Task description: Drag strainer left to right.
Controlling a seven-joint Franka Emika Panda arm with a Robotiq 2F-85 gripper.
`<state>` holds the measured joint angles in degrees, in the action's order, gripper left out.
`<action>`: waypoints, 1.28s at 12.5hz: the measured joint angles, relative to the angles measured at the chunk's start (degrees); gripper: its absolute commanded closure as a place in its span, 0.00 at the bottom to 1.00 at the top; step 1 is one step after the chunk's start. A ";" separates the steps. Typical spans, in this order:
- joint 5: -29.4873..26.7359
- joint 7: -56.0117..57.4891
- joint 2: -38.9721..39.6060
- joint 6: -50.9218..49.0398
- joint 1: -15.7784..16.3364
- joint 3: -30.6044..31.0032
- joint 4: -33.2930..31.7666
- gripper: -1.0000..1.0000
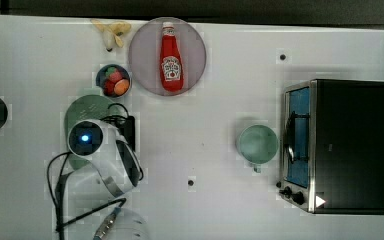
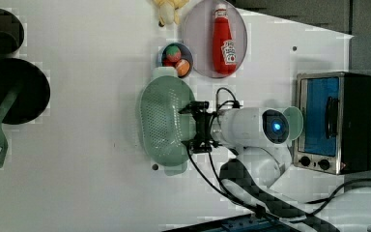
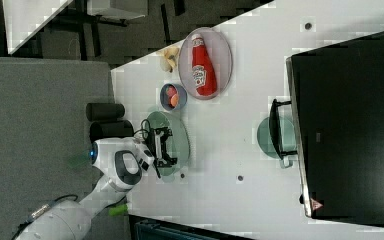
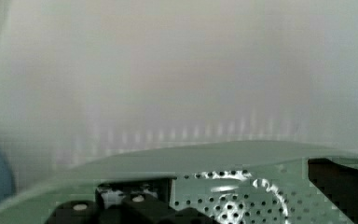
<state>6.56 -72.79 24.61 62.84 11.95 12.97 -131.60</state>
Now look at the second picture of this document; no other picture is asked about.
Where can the silver toaster oven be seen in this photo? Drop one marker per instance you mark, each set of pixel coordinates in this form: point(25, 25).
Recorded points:
point(336, 110)

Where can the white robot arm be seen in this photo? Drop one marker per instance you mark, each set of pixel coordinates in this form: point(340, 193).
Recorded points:
point(258, 139)

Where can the plush strawberry toy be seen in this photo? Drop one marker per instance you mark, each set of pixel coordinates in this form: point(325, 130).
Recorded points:
point(173, 53)

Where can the red plush ketchup bottle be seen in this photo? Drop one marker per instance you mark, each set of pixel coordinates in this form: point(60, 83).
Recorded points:
point(223, 47)

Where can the red plush tomato toy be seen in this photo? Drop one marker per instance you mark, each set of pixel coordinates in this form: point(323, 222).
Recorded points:
point(167, 63)

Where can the orange plush ball toy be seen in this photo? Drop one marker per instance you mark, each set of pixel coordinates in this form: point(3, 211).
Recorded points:
point(182, 67)

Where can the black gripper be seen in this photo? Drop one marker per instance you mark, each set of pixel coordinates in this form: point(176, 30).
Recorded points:
point(202, 142)

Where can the green plastic strainer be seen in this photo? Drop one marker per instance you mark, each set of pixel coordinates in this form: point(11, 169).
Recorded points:
point(163, 128)

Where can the small black pot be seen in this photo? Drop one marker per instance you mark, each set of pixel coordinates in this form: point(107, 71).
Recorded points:
point(12, 33)

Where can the grey round plate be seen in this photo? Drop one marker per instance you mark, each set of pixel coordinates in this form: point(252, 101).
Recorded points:
point(197, 33)

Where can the yellow plush banana toy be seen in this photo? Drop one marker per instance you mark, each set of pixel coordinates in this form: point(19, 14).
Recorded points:
point(168, 11)

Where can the small blue bowl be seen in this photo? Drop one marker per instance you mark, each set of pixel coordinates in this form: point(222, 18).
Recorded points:
point(186, 54)

